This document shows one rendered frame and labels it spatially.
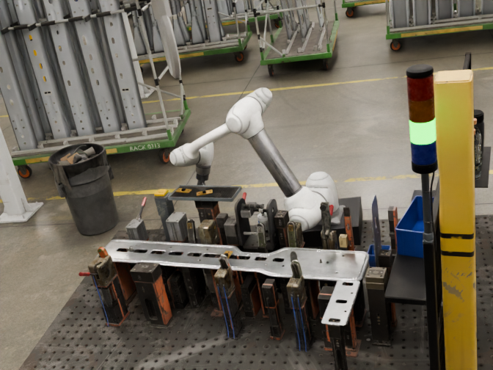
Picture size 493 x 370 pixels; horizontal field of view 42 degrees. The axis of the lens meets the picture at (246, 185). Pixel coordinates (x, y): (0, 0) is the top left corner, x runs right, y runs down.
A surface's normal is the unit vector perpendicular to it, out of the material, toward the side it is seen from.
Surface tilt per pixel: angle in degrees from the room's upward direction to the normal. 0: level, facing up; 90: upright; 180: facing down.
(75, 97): 86
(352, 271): 0
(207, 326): 0
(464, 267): 90
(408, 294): 0
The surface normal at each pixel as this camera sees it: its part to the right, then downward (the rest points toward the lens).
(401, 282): -0.17, -0.88
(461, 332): -0.35, 0.47
